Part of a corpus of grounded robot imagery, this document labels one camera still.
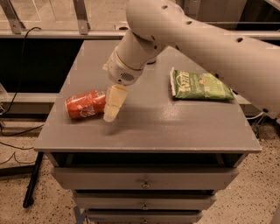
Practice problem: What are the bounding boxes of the red Coca-Cola can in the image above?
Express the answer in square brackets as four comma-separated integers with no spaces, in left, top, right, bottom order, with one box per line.
[65,90,106,119]

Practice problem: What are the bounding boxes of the middle grey drawer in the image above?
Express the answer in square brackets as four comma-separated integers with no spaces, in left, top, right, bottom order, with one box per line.
[73,191,216,210]

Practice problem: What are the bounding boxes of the top grey drawer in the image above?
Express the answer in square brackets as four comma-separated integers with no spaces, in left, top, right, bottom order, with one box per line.
[52,167,238,190]

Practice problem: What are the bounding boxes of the grey drawer cabinet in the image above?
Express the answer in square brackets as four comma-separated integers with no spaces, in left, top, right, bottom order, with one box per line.
[33,38,263,224]

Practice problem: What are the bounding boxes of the black cable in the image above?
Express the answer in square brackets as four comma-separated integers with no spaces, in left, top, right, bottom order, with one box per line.
[0,26,45,165]

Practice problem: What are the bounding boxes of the green chip bag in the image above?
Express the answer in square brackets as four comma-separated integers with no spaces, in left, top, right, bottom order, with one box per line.
[170,67,235,101]

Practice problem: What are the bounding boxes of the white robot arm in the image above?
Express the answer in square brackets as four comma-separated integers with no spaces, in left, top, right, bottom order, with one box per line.
[104,0,280,122]

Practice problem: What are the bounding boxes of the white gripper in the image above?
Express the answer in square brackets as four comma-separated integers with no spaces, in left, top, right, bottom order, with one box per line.
[102,48,143,122]

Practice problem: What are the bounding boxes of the bottom grey drawer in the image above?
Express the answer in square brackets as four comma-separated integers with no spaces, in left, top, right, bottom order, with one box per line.
[86,209,202,224]

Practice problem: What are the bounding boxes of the metal window rail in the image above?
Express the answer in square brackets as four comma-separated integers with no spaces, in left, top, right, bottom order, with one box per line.
[0,29,280,41]

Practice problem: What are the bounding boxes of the black stand leg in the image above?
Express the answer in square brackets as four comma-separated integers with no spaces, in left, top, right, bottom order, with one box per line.
[23,152,44,208]

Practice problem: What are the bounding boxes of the grey drawer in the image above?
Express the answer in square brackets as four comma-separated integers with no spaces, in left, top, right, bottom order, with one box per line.
[86,209,202,224]
[52,167,238,190]
[73,191,216,210]

